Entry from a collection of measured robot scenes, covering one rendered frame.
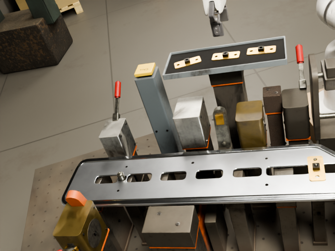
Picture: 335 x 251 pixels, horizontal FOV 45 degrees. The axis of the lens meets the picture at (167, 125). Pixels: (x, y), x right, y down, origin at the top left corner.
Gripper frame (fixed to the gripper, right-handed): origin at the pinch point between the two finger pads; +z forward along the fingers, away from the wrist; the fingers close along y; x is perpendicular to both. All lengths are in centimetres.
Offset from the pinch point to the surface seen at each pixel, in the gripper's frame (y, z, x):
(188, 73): 7.9, 10.6, -10.5
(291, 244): 38, 51, 17
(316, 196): 41, 27, 25
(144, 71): 4.4, 10.5, -26.3
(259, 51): -0.6, 10.1, 9.8
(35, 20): -226, 77, -247
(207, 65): 4.4, 10.5, -5.3
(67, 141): -93, 127, -162
